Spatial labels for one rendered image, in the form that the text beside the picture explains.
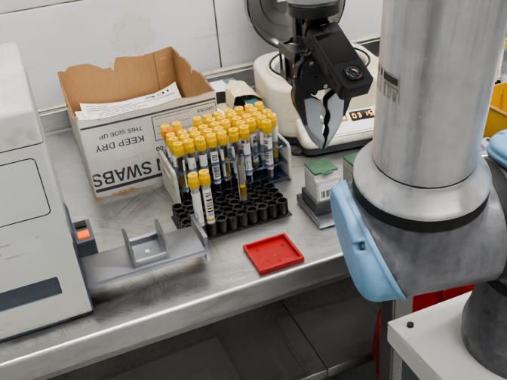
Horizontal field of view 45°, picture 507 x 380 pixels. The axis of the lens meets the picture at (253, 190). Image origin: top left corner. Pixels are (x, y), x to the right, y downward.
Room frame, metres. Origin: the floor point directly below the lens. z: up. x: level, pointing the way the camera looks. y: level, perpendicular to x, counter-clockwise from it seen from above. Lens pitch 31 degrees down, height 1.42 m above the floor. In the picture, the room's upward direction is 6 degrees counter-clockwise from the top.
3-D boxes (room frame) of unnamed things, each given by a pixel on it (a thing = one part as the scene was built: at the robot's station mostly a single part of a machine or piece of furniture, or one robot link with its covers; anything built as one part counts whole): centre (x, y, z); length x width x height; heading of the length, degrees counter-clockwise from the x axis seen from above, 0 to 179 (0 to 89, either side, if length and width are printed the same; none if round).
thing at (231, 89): (1.13, 0.02, 0.92); 0.24 x 0.12 x 0.10; 19
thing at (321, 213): (0.82, -0.11, 0.89); 0.09 x 0.05 x 0.04; 17
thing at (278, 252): (0.72, -0.02, 0.88); 0.07 x 0.07 x 0.01; 19
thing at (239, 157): (0.84, 0.02, 0.93); 0.01 x 0.01 x 0.10
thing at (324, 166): (0.82, -0.11, 0.95); 0.05 x 0.04 x 0.01; 17
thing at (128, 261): (0.69, 0.18, 0.92); 0.21 x 0.07 x 0.05; 109
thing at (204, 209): (0.83, 0.04, 0.93); 0.17 x 0.09 x 0.11; 109
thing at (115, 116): (1.09, 0.21, 0.95); 0.29 x 0.25 x 0.15; 19
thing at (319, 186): (0.82, -0.11, 0.92); 0.05 x 0.04 x 0.06; 17
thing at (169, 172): (0.94, 0.04, 0.91); 0.20 x 0.10 x 0.07; 109
